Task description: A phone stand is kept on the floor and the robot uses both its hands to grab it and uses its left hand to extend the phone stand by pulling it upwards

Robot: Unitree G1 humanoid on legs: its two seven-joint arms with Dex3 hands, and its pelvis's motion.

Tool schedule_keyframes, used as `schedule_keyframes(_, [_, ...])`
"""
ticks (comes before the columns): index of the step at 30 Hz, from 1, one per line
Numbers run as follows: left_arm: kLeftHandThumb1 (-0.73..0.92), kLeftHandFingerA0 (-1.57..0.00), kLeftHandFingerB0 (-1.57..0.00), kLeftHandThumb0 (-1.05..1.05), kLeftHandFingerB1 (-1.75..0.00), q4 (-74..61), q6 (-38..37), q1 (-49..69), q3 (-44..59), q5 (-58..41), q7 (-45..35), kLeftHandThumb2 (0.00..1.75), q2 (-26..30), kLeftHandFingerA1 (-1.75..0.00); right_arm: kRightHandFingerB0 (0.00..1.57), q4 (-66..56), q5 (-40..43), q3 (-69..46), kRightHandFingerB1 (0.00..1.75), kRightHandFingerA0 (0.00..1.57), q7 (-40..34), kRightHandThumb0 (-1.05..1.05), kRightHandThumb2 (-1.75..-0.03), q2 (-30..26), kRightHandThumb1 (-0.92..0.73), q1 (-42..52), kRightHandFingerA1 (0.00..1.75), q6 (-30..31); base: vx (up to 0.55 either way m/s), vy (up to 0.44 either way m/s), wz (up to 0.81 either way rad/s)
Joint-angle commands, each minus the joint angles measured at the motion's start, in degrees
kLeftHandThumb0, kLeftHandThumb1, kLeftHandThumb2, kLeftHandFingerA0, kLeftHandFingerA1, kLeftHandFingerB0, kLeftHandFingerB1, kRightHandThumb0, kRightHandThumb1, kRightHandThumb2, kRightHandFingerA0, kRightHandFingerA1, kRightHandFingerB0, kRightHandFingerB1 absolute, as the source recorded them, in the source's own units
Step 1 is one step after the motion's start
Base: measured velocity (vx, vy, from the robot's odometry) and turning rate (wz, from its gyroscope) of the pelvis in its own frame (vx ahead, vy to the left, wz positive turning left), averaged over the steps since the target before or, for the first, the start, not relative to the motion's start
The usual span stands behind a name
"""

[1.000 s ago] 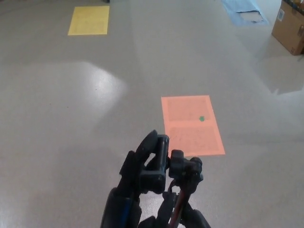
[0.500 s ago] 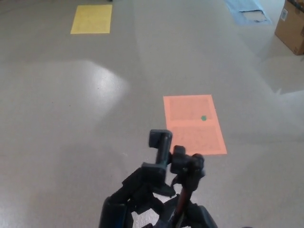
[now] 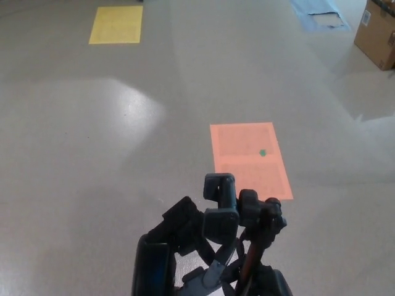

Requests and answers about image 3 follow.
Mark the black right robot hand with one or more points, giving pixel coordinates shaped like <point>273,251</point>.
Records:
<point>274,283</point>

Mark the black telescopic phone stand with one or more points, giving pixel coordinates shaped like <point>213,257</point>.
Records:
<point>220,223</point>

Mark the small green sticker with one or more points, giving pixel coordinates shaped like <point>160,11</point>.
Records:
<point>262,152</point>

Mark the brown cardboard box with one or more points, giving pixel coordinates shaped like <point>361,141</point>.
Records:
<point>378,40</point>

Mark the blue plastic sheet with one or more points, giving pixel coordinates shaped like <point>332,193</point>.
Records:
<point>304,15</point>

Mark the yellow paper sheet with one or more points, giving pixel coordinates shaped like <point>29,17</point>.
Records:
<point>115,25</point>

